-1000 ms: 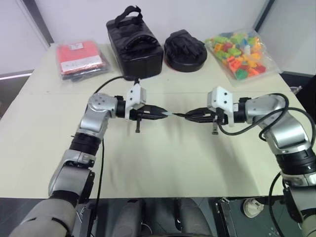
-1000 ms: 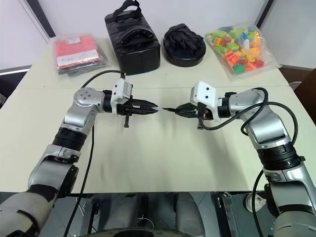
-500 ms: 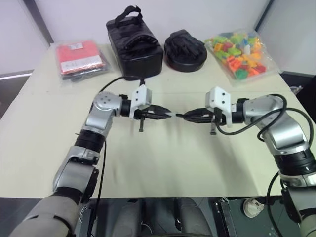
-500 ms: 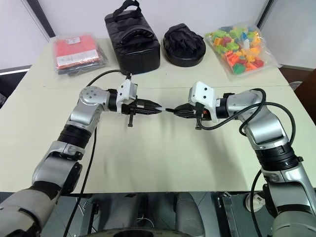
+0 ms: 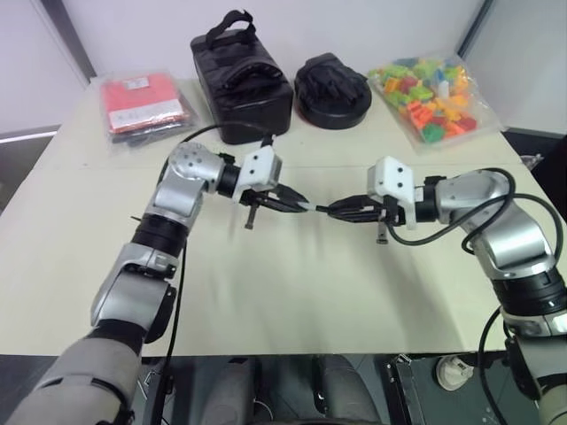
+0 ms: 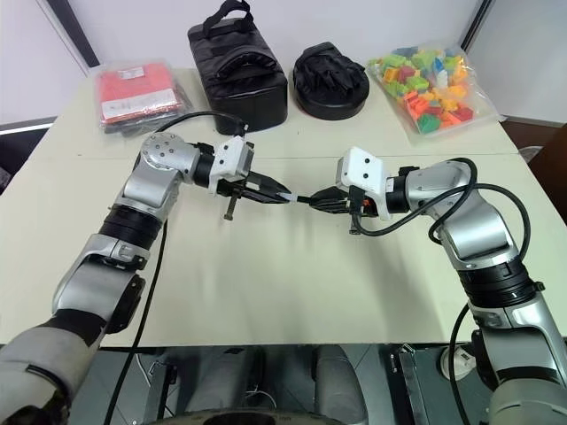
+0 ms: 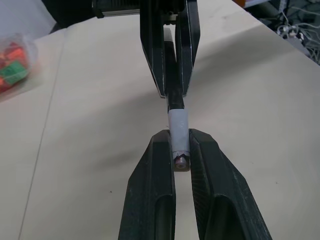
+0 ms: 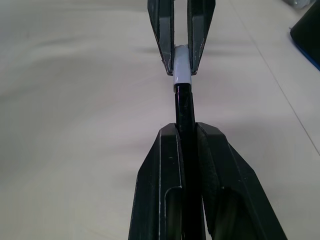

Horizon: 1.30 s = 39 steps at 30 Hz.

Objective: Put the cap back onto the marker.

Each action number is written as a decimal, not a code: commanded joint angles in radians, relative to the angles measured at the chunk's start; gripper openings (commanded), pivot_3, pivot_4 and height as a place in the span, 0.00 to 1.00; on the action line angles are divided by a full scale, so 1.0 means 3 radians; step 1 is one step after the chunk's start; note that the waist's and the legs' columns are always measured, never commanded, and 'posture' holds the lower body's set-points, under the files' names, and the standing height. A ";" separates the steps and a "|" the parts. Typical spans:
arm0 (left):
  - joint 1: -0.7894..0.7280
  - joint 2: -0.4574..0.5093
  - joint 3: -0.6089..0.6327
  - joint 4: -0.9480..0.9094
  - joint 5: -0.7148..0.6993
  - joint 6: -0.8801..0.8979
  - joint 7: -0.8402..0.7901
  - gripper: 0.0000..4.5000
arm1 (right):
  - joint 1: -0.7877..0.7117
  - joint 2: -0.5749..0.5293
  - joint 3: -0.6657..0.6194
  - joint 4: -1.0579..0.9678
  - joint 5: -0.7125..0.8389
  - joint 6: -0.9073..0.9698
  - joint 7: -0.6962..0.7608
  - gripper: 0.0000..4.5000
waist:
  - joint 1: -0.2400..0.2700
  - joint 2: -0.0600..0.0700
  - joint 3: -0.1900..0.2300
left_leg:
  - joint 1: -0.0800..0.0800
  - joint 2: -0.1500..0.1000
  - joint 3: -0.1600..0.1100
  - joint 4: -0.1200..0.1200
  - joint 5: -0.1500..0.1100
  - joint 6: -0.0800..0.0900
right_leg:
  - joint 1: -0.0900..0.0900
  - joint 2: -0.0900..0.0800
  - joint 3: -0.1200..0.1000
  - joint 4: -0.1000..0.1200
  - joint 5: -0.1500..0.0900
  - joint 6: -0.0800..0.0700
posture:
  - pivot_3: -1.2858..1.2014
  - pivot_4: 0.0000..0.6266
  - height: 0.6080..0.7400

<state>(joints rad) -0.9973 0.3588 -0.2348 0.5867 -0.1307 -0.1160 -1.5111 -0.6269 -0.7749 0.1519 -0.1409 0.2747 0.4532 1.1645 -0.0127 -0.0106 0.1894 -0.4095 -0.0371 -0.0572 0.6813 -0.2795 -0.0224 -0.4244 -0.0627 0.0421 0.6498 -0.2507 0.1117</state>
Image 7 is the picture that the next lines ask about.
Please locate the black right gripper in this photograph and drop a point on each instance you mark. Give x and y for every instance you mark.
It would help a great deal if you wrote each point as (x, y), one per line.
(117, 6)

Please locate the clear bag of coloured blocks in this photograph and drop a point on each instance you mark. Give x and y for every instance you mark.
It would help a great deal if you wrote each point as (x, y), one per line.
(13, 67)

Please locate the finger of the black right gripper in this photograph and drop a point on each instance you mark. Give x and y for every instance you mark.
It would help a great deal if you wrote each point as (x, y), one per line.
(188, 45)

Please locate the black marker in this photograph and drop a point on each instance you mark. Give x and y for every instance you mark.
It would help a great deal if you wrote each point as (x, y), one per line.
(171, 65)

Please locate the grey translucent marker cap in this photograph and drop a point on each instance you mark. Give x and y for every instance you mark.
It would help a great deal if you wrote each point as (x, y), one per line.
(178, 130)

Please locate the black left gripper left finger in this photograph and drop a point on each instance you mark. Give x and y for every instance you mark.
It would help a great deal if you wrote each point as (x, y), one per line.
(150, 190)

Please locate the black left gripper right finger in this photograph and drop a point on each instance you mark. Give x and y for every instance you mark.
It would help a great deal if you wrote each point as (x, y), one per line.
(215, 180)

